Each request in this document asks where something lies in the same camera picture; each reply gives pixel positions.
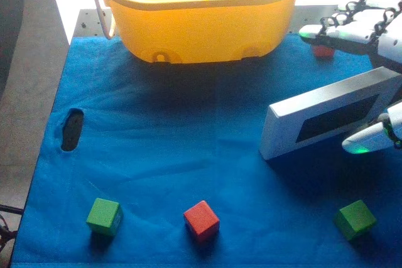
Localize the green wooden block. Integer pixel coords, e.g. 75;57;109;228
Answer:
333;199;378;242
85;198;124;237

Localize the black cable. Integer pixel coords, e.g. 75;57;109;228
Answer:
0;203;24;250

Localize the plain red wooden block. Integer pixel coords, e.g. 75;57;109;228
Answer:
183;200;220;243

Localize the yellow plastic basket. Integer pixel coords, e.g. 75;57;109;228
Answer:
90;0;313;65

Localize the red block with number three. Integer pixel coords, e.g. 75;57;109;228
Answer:
312;45;335;59

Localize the blue cloth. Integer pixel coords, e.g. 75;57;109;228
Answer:
11;34;402;268

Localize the white rectangular box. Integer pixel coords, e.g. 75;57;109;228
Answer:
259;66;402;161

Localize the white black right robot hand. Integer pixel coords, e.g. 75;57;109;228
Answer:
298;0;402;156

